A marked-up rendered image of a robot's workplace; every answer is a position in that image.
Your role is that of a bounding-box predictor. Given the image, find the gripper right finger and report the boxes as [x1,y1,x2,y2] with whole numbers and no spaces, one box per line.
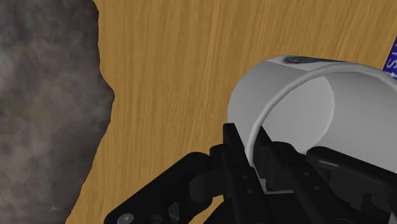
[253,126,397,224]

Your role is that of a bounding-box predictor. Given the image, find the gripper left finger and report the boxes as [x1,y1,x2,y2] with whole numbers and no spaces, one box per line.
[104,123,271,224]

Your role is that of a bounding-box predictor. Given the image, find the white cup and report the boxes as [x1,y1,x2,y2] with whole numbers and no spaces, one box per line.
[227,55,397,195]

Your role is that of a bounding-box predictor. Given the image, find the wooden table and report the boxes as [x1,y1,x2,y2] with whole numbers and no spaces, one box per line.
[64,0,397,224]

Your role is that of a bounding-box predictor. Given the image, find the blue box with white print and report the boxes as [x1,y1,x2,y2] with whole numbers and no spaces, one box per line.
[382,35,397,80]

